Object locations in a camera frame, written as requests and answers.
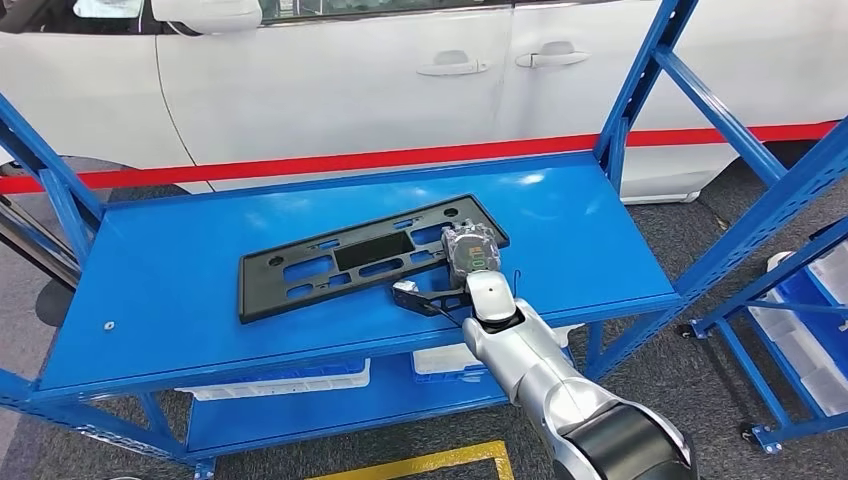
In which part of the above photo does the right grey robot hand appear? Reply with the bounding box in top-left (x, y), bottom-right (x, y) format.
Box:
top-left (440, 220), bottom-right (503, 289)

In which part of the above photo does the black plastic panel part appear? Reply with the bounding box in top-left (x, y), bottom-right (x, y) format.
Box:
top-left (237, 193), bottom-right (511, 326)

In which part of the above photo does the blue metal shelf rack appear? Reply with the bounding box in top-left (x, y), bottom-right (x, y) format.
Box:
top-left (0, 0), bottom-right (848, 480)

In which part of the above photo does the translucent white plastic crate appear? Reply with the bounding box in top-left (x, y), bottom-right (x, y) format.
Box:
top-left (748, 304), bottom-right (848, 419)
top-left (768, 241), bottom-right (848, 306)
top-left (411, 323), bottom-right (586, 378)

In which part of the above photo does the blue plastic crate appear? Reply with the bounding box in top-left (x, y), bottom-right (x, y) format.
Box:
top-left (771, 268), bottom-right (848, 372)
top-left (225, 359), bottom-right (367, 387)
top-left (413, 366), bottom-right (490, 386)

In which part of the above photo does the red barrier belt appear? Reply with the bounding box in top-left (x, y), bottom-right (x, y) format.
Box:
top-left (0, 120), bottom-right (848, 195)

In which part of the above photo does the white latticed plastic crate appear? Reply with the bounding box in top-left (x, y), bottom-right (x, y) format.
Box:
top-left (175, 359), bottom-right (372, 403)

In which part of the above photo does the white car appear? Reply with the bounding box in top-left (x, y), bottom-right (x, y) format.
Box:
top-left (0, 0), bottom-right (848, 203)

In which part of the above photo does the blue wheeled metal rack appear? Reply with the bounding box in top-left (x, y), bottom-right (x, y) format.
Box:
top-left (678, 218), bottom-right (848, 457)

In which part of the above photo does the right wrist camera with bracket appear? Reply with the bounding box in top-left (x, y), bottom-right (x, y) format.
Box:
top-left (390, 279), bottom-right (475, 319)

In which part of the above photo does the white car door handle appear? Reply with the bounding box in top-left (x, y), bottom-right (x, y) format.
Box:
top-left (515, 40), bottom-right (592, 70)
top-left (415, 49), bottom-right (492, 78)

